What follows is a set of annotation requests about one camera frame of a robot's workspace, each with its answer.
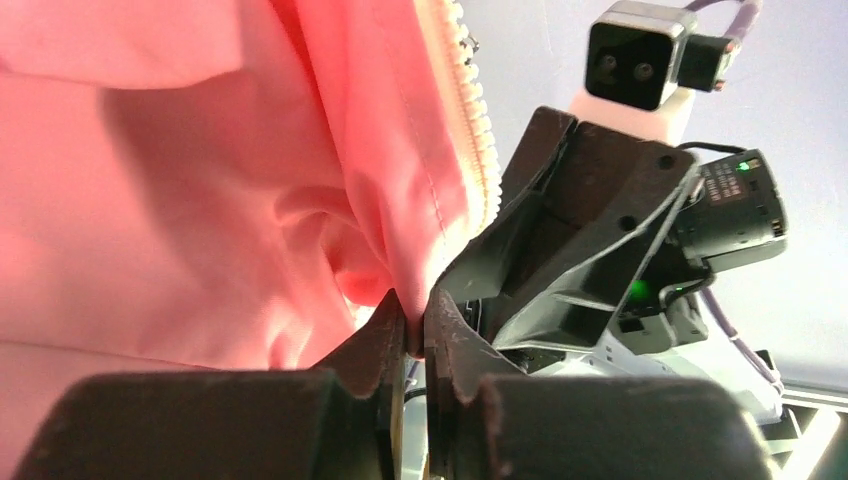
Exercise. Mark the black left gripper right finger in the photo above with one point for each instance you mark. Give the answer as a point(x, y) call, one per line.
point(489, 420)

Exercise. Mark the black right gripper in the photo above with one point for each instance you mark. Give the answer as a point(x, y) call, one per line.
point(604, 211)

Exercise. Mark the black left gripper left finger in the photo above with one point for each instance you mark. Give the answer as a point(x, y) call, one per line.
point(340, 419)

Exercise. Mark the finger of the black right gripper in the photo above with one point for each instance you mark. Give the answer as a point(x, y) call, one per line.
point(478, 275)

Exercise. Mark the pink zip-up jacket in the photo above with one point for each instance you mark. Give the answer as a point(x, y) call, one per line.
point(222, 185)

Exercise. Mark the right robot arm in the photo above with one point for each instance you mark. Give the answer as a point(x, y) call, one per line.
point(748, 375)

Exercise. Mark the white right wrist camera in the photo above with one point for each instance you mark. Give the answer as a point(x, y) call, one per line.
point(645, 62)

